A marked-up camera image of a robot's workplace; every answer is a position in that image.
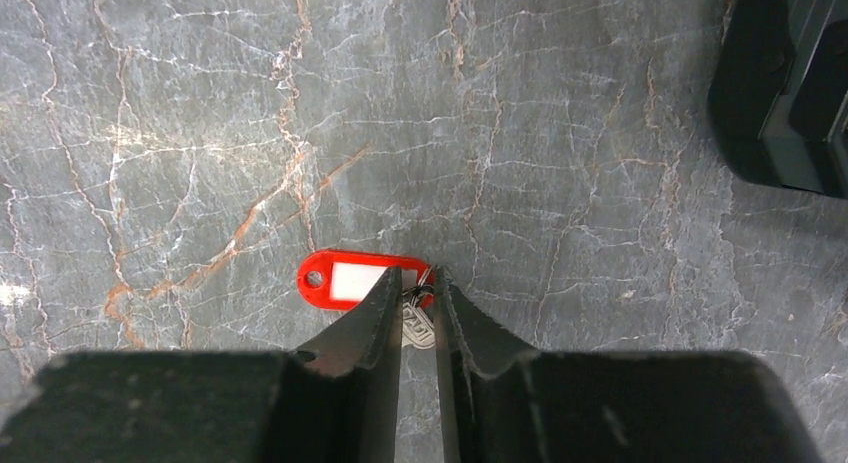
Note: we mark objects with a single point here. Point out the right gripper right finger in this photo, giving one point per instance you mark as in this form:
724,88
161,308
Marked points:
504,400

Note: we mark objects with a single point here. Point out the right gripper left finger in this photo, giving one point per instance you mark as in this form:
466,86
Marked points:
334,398

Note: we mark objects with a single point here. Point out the red key tag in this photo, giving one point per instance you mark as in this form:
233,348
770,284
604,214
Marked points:
338,280

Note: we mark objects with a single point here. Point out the black poker chip case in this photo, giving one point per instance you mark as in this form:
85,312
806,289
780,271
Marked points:
778,98

